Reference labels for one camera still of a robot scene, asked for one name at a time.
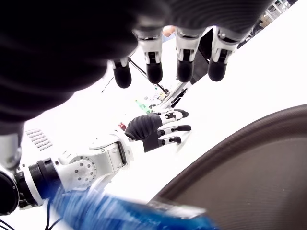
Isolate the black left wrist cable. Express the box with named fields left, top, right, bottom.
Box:
left=0, top=198, right=63, bottom=230

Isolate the blue Oreo cookie packet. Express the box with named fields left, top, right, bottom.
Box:
left=49, top=186, right=221, bottom=230

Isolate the left robot hand black glove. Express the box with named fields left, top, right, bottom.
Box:
left=124, top=108, right=192, bottom=153

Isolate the round dark brown tray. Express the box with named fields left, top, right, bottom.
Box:
left=147, top=104, right=307, bottom=230

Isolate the green bottle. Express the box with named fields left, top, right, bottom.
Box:
left=135, top=99, right=154, bottom=115

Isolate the right robot hand black glove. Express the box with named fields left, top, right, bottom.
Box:
left=0, top=0, right=276, bottom=169

